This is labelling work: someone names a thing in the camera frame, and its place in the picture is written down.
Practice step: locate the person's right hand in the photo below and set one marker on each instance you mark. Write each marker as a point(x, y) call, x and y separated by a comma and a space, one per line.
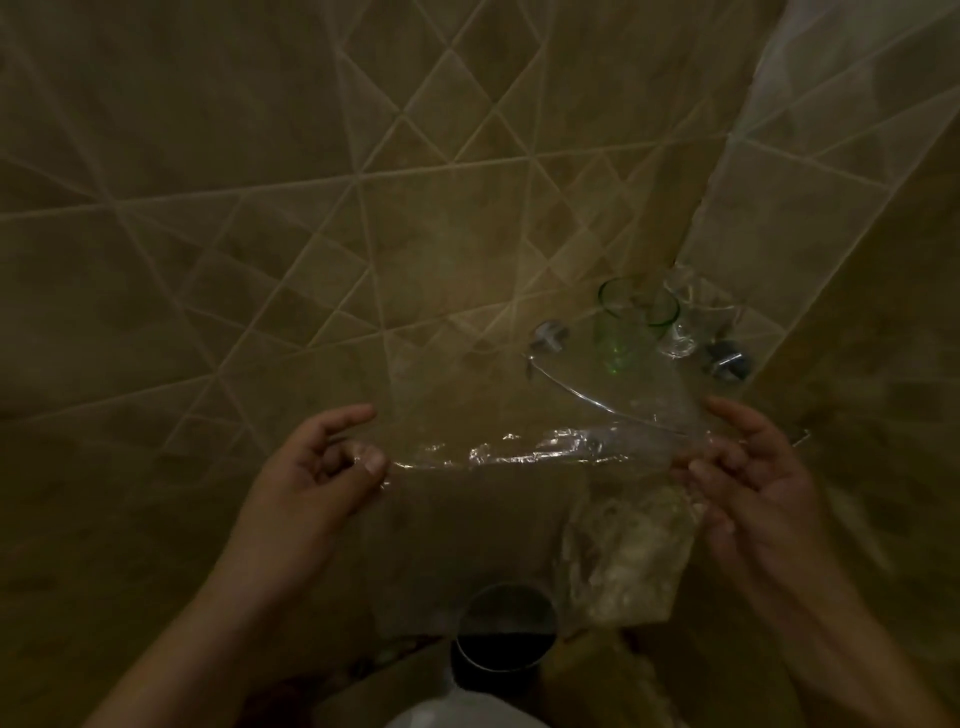
point(772, 510)

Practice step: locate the person's left hand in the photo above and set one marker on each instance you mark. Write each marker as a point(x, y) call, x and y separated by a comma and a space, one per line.
point(289, 510)

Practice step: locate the person's left thumb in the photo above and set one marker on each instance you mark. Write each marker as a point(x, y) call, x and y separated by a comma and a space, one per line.
point(361, 466)

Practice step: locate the person's right fingers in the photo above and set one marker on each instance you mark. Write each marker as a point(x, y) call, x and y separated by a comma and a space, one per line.
point(724, 457)

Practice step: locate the clear plastic bag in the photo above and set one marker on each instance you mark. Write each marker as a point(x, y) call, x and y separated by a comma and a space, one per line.
point(480, 525)

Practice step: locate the person's right forearm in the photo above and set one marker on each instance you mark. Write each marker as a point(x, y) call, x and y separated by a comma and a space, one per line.
point(855, 660)

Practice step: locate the person's left forearm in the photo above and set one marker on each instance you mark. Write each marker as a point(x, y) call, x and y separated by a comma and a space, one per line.
point(187, 667)

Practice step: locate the crumpled pale plastic wrap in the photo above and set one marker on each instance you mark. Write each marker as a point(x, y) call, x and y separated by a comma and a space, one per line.
point(637, 555)

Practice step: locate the glass corner shelf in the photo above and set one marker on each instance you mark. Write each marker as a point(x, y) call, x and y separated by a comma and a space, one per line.
point(600, 390)

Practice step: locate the clear drinking glass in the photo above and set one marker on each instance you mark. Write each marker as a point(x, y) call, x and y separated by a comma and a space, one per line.
point(694, 315)

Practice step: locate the green drinking glass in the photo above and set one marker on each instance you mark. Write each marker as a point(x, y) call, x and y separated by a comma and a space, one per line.
point(619, 330)

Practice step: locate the dark round cup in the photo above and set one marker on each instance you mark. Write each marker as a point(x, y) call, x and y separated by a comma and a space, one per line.
point(504, 637)

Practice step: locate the white rounded object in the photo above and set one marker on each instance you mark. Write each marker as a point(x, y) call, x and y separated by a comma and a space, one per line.
point(469, 714)

